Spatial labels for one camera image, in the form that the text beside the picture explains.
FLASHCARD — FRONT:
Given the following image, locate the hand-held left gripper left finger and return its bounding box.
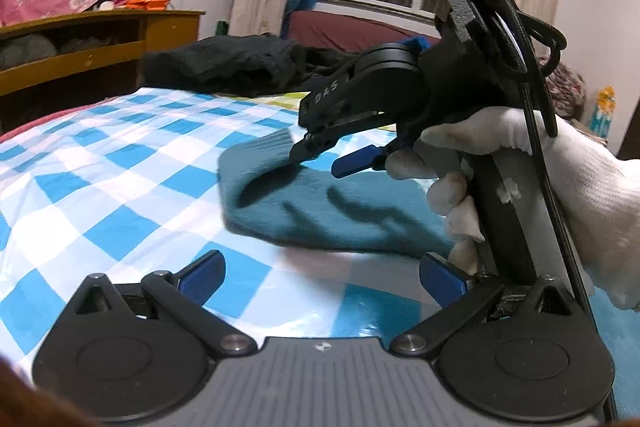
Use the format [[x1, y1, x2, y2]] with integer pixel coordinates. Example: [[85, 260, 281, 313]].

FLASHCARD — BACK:
[[70, 249, 256, 358]]

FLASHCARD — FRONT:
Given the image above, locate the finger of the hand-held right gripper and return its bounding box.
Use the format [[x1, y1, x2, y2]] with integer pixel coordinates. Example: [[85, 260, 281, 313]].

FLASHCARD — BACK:
[[331, 138, 417, 178], [289, 71, 382, 164]]

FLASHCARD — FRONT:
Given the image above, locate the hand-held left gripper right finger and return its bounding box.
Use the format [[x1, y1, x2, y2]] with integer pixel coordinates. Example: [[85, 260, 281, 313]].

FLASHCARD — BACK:
[[390, 252, 576, 356]]

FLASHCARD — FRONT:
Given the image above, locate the teal fleece garment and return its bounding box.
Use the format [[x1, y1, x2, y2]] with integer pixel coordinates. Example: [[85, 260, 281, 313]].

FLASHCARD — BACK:
[[217, 129, 456, 268]]

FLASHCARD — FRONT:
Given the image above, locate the black clothes pile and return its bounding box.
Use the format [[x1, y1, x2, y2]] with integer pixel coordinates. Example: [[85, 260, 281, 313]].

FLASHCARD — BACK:
[[142, 33, 361, 98]]

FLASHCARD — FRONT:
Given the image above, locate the dark patterned clothes pile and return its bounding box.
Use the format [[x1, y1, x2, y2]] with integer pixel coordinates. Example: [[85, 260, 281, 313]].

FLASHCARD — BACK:
[[544, 62, 587, 118]]

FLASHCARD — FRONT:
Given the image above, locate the person's right hand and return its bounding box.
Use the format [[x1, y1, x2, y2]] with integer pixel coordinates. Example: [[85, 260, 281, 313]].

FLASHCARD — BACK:
[[385, 107, 640, 313]]

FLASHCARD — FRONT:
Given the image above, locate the green checked bed sheet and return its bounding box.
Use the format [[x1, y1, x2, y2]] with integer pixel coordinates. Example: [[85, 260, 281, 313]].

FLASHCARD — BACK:
[[212, 91, 313, 110]]

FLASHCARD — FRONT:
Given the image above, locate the blue checked bed sheet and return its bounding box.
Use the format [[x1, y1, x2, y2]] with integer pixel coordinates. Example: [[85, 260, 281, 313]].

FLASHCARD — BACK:
[[0, 87, 640, 425]]

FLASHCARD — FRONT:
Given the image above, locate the wooden cabinet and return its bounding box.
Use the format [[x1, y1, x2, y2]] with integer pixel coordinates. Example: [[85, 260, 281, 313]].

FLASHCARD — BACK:
[[0, 9, 207, 132]]

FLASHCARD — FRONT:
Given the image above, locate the grey cloth bundle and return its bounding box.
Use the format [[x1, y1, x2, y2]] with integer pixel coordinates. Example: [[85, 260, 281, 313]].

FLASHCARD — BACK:
[[60, 34, 121, 56], [0, 34, 57, 70]]

